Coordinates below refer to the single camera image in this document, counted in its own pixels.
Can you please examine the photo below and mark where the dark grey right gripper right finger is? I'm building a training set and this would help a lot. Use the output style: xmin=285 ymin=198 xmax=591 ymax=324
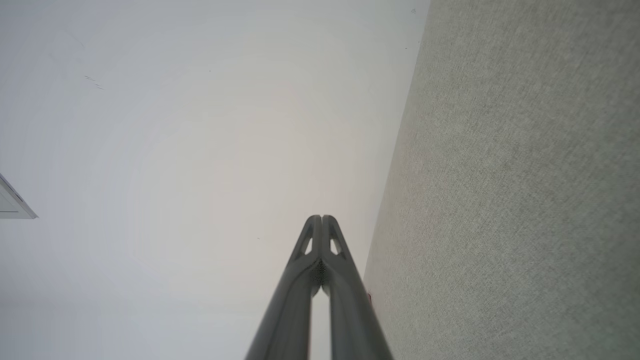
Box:
xmin=322 ymin=215 xmax=394 ymax=360

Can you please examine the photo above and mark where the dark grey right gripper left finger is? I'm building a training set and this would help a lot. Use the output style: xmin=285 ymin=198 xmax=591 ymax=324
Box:
xmin=245 ymin=215 xmax=323 ymax=360

